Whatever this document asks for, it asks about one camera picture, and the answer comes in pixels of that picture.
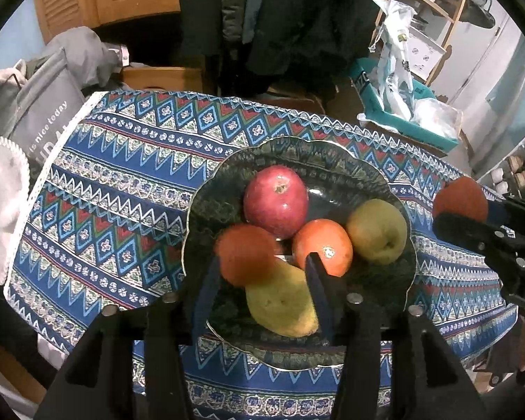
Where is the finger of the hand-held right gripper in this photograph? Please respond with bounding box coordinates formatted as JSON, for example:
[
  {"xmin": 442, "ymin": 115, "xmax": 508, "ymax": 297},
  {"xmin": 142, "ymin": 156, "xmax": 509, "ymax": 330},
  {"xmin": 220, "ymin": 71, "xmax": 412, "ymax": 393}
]
[
  {"xmin": 485, "ymin": 197, "xmax": 525, "ymax": 233},
  {"xmin": 432, "ymin": 212, "xmax": 521, "ymax": 267}
]

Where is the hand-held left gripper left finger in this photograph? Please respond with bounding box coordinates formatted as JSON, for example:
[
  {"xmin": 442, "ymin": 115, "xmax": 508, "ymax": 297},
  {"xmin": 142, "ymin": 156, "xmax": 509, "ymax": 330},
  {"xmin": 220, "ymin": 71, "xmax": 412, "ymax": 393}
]
[{"xmin": 34, "ymin": 256, "xmax": 223, "ymax": 420}]

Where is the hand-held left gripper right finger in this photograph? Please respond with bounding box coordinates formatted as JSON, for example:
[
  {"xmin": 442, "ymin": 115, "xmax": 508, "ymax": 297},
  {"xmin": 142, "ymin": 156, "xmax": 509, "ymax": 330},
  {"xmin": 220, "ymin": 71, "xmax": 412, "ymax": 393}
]
[{"xmin": 304, "ymin": 251, "xmax": 486, "ymax": 420}]

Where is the small orange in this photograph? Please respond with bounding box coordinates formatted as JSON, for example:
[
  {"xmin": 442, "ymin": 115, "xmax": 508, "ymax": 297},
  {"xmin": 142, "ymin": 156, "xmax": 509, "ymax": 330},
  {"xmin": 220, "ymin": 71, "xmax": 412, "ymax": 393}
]
[{"xmin": 432, "ymin": 177, "xmax": 490, "ymax": 228}]

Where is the yellow-green mango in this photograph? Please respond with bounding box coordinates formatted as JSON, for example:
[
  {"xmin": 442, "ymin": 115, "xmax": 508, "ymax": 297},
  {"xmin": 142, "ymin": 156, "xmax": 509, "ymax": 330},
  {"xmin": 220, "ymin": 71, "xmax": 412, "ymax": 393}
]
[{"xmin": 245, "ymin": 259, "xmax": 320, "ymax": 337}]

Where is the large navel orange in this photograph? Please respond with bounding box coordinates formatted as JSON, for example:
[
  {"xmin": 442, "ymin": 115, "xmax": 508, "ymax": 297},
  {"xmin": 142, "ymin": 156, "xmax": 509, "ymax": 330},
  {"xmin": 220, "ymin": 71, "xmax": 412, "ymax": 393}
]
[{"xmin": 292, "ymin": 219, "xmax": 354, "ymax": 277}]

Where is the medium orange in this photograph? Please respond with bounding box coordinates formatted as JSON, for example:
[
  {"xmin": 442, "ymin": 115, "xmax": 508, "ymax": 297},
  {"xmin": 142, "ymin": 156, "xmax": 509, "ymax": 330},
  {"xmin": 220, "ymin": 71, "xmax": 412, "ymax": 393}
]
[{"xmin": 214, "ymin": 224, "xmax": 285, "ymax": 287}]

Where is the yellow-green apple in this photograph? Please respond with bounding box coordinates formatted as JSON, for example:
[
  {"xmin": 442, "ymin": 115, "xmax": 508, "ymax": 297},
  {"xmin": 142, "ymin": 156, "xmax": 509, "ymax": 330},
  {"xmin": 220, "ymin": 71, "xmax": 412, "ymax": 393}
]
[{"xmin": 345, "ymin": 199, "xmax": 408, "ymax": 265}]

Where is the red apple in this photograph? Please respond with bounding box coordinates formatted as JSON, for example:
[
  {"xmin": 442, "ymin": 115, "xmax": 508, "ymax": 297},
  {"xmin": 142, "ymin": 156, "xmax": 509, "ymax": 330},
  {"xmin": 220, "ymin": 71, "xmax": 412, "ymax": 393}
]
[{"xmin": 244, "ymin": 165, "xmax": 310, "ymax": 240}]

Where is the dark patterned plate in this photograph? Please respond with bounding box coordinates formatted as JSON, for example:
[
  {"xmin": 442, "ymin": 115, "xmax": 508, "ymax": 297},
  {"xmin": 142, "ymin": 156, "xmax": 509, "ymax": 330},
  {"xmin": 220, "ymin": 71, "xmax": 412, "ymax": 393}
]
[{"xmin": 181, "ymin": 137, "xmax": 417, "ymax": 372}]

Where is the metal shoe rack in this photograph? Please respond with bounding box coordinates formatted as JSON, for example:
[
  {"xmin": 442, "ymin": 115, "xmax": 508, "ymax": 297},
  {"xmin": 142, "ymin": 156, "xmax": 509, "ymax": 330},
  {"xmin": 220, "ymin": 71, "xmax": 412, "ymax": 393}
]
[{"xmin": 481, "ymin": 122, "xmax": 525, "ymax": 197}]

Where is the clear plastic bag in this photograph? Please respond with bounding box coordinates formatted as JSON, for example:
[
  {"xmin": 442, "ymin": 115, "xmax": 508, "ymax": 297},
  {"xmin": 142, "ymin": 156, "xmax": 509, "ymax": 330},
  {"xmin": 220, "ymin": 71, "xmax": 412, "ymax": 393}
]
[{"xmin": 413, "ymin": 96, "xmax": 463, "ymax": 141}]

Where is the white refrigerator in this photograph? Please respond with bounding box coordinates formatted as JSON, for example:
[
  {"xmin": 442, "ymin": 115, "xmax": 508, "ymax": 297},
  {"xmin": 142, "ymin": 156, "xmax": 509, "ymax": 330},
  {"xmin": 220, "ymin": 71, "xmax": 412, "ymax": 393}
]
[{"xmin": 448, "ymin": 0, "xmax": 525, "ymax": 176}]

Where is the blue patterned tablecloth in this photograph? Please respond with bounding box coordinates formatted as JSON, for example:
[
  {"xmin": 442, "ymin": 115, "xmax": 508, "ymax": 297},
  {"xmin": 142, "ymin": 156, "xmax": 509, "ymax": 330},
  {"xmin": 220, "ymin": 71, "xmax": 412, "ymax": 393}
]
[{"xmin": 3, "ymin": 90, "xmax": 519, "ymax": 420}]

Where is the teal plastic bin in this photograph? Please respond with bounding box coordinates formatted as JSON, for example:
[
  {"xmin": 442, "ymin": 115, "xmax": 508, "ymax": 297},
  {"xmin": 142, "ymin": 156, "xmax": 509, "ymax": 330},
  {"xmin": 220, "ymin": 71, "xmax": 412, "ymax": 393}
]
[{"xmin": 349, "ymin": 58, "xmax": 459, "ymax": 152}]

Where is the tall white plastic bag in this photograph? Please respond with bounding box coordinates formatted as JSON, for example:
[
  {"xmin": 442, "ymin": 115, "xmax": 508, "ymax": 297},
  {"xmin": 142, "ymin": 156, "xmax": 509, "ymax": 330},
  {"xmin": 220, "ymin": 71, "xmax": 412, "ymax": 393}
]
[{"xmin": 370, "ymin": 0, "xmax": 421, "ymax": 121}]

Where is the white patterned drawer box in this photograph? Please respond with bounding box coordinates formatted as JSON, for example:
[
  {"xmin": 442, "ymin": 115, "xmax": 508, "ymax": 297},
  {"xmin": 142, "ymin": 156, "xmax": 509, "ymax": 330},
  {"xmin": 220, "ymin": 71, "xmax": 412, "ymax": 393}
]
[{"xmin": 405, "ymin": 24, "xmax": 447, "ymax": 75}]

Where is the open cardboard box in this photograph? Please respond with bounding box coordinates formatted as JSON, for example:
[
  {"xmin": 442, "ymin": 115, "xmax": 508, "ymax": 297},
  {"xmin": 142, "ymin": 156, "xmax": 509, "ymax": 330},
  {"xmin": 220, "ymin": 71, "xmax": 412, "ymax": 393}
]
[{"xmin": 262, "ymin": 87, "xmax": 327, "ymax": 114}]

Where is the dark cloth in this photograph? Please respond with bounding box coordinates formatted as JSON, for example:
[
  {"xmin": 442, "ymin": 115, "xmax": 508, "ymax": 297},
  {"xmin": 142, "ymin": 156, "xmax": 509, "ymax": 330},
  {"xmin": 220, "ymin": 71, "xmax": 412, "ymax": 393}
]
[{"xmin": 459, "ymin": 0, "xmax": 499, "ymax": 29}]

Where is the wooden shelf rack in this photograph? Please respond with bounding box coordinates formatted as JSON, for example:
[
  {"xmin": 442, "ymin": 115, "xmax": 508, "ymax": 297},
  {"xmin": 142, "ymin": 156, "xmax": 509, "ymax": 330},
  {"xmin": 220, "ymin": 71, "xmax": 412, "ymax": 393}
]
[{"xmin": 378, "ymin": 0, "xmax": 473, "ymax": 86}]

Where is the white towel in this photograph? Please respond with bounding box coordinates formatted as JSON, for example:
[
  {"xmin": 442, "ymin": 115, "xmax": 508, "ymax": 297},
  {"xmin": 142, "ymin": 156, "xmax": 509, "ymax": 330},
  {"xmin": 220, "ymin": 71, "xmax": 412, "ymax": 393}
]
[{"xmin": 0, "ymin": 129, "xmax": 30, "ymax": 287}]

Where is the grey tote bag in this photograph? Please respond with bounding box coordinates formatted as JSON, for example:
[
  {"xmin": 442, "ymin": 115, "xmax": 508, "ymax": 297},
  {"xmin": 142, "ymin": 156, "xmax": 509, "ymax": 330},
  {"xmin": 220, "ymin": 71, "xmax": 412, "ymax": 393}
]
[{"xmin": 9, "ymin": 48, "xmax": 88, "ymax": 171}]

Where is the dark hanging coat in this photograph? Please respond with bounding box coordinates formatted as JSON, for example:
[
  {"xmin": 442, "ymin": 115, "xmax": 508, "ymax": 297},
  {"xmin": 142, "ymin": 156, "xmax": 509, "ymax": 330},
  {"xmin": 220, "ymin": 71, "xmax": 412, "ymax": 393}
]
[{"xmin": 240, "ymin": 0, "xmax": 379, "ymax": 79}]

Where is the grey crumpled jacket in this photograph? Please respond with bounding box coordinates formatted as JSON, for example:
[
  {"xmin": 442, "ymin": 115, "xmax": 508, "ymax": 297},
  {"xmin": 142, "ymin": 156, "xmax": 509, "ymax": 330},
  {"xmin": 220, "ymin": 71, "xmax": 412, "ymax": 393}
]
[{"xmin": 39, "ymin": 26, "xmax": 132, "ymax": 97}]

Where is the black hanging coat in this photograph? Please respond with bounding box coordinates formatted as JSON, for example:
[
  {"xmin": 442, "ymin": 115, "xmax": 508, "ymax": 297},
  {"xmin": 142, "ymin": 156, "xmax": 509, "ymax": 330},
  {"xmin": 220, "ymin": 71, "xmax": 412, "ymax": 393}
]
[{"xmin": 178, "ymin": 0, "xmax": 246, "ymax": 57}]

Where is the light grey cloth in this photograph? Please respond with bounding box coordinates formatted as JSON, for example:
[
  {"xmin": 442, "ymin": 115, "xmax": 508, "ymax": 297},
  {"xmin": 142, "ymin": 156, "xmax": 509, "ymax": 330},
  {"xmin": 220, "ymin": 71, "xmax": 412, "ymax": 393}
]
[{"xmin": 0, "ymin": 59, "xmax": 29, "ymax": 141}]

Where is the grey hanging jacket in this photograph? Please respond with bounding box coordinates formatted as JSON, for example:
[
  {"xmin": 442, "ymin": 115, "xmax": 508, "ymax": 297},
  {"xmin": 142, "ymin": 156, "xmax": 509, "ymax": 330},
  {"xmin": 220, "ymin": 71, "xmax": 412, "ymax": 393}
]
[{"xmin": 221, "ymin": 0, "xmax": 267, "ymax": 49}]

